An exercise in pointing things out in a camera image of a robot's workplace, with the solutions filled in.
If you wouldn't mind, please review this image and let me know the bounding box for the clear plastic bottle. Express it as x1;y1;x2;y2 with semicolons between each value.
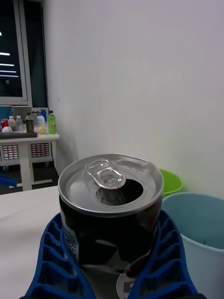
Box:
15;115;24;133

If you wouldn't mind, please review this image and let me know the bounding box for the window frame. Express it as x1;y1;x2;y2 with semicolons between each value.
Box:
0;0;49;108

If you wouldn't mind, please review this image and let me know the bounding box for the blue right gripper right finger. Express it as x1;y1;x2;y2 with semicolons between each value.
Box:
127;209;199;299

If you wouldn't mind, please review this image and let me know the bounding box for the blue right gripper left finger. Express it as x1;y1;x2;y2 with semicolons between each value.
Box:
23;212;96;299

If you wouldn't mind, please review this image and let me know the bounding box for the black drink can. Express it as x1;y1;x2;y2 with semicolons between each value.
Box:
57;153;165;299

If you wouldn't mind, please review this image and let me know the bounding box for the green plastic bottle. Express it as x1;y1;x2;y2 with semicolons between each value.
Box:
48;110;57;135

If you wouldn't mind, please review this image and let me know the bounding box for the white side table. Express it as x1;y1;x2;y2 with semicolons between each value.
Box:
0;133;60;192

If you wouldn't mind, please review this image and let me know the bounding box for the dark plastic bottle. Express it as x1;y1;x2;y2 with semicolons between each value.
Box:
25;112;35;134

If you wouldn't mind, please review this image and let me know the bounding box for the pale blue waste bin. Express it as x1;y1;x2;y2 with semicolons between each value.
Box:
162;192;224;299

